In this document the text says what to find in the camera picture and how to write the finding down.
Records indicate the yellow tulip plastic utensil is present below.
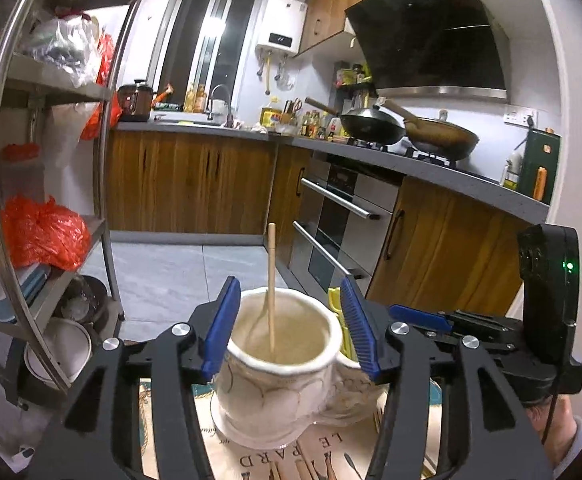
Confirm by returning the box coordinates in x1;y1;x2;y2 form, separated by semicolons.
328;287;357;362

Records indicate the wooden chopstick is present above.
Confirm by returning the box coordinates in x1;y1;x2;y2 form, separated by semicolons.
266;222;276;360

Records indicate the kitchen faucet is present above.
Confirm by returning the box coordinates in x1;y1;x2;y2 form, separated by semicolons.
206;84;235;128

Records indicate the person right hand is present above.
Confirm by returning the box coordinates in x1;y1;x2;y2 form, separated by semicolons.
525;396;577;468

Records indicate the patterned teal table cloth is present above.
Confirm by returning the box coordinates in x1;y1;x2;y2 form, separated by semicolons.
138;378;442;479

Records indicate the white bowl on shelf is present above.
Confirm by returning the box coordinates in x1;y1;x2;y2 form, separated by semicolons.
23;318;93;390

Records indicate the built-in oven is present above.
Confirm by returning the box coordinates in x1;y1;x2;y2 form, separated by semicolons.
289;154;403;304

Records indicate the floral ceramic utensil holder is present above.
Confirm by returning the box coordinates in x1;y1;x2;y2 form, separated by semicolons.
211;287;384;450

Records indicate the brown frying pan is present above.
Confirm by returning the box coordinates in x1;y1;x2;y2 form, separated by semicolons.
381;98;480;162

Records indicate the green air fryer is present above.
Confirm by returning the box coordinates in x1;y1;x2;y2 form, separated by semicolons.
516;128;561;205

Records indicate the black wok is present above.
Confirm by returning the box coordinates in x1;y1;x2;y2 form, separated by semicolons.
304;98;406;145

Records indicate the yellow oil bottle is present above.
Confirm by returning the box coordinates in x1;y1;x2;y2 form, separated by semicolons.
259;96;282;130

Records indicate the black range hood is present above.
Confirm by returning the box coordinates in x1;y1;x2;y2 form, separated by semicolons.
345;0;510;102

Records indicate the hanging red plastic bag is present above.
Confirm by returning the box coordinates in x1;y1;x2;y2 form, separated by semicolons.
80;31;122;142

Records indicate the white water heater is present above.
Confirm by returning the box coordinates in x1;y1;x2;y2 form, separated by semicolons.
255;0;307;56

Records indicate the window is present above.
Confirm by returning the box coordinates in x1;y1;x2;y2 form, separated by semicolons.
154;0;256;113

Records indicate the clear plastic bag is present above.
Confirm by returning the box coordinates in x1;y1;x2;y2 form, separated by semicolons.
19;14;101;88

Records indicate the metal shelf rack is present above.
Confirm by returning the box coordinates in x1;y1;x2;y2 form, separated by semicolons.
0;0;140;408

